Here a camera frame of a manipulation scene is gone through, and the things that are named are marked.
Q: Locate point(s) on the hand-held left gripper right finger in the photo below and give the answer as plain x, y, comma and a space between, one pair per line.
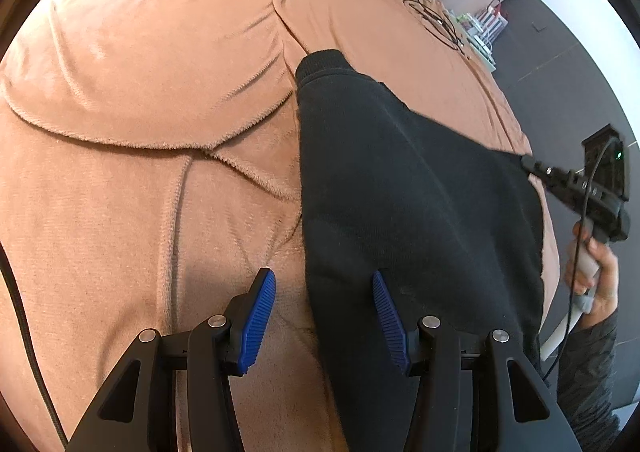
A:
390, 329

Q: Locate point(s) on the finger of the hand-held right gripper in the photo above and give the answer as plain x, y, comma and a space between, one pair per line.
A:
570, 197
550, 171

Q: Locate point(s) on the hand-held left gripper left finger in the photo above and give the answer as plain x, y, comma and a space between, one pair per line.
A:
257, 322

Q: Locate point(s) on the black sweatshirt with ribbed cuff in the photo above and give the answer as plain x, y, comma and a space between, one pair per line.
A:
400, 192

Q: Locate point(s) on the person's right forearm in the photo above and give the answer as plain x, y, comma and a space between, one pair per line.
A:
590, 372

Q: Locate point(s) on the person's right hand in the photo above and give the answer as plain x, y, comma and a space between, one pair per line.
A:
605, 277

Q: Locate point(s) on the white bedside shelf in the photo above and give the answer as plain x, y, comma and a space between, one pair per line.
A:
482, 51

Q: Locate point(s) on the white tube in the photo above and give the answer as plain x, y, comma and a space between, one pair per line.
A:
555, 338

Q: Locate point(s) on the clear storage container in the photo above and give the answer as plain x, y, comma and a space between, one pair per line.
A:
492, 20

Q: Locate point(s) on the brown plush blanket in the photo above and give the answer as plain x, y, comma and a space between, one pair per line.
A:
125, 82

